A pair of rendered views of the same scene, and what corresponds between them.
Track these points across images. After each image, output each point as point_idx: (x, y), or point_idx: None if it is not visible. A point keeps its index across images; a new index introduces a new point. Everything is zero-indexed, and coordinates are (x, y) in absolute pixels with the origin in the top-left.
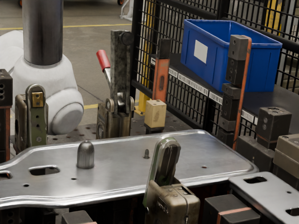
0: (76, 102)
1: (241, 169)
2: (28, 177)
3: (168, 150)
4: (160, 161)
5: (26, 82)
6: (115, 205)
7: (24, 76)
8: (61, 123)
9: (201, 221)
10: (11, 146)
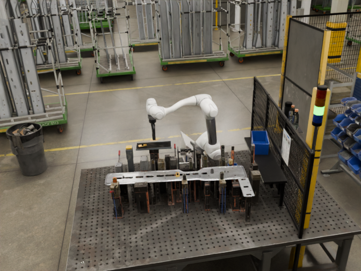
0: (219, 152)
1: (242, 176)
2: (201, 174)
3: (221, 173)
4: (220, 175)
5: (208, 148)
6: (216, 180)
7: (207, 146)
8: (216, 157)
9: None
10: None
